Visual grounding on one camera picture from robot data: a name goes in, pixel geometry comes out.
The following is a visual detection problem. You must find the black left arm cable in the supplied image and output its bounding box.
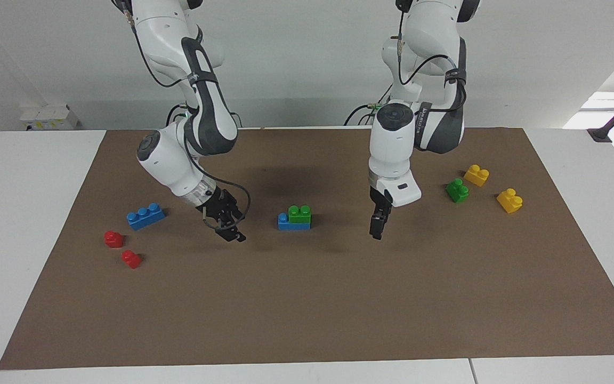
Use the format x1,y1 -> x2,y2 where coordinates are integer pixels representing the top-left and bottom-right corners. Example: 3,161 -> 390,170
392,0 -> 470,115

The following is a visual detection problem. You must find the black base cable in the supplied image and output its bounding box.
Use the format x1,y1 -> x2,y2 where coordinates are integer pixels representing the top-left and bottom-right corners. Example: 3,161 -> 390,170
343,83 -> 394,127
166,104 -> 187,129

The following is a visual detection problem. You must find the brown table mat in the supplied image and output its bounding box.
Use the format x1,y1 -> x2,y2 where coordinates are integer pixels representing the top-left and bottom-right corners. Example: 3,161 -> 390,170
0,127 -> 614,370

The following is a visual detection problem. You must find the yellow two-stud brick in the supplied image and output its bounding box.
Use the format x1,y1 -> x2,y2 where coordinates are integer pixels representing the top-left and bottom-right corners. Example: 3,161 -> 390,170
496,188 -> 523,214
463,164 -> 490,187

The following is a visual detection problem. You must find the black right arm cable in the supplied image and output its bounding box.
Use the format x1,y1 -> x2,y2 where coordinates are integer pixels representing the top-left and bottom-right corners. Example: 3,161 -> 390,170
120,0 -> 252,231

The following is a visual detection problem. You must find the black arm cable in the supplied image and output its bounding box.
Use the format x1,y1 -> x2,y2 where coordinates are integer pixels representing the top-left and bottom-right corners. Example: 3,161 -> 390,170
392,0 -> 470,115
120,0 -> 252,231

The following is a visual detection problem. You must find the white power strip box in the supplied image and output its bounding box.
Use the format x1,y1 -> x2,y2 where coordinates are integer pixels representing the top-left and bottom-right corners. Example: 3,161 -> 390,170
19,104 -> 79,130

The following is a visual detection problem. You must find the blue three-stud brick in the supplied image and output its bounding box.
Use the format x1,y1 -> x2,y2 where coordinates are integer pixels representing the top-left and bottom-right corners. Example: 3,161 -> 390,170
126,203 -> 166,231
278,212 -> 311,231

